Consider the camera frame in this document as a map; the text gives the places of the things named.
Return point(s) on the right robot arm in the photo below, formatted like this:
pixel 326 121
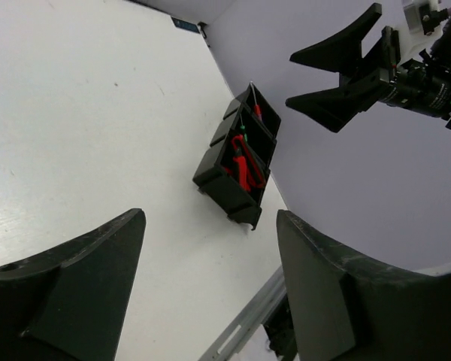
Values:
pixel 423 84

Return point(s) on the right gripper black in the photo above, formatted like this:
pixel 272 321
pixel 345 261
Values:
pixel 363 80

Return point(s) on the aluminium frame rail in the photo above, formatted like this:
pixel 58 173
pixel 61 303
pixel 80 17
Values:
pixel 256 312

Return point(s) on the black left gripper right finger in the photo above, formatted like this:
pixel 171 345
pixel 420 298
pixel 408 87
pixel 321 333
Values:
pixel 346 305

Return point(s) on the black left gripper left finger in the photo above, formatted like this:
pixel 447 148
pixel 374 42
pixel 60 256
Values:
pixel 69 302

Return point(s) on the black divided container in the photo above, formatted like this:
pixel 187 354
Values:
pixel 212 179

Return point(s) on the blue handle screwdriver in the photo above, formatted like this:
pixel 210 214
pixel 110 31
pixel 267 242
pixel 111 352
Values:
pixel 256 107

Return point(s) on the red black utility knife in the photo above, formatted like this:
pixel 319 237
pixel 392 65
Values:
pixel 248 172

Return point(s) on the blue label sticker right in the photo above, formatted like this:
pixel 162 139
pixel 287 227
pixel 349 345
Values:
pixel 185 25

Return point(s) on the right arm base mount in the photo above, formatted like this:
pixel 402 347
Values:
pixel 280 330

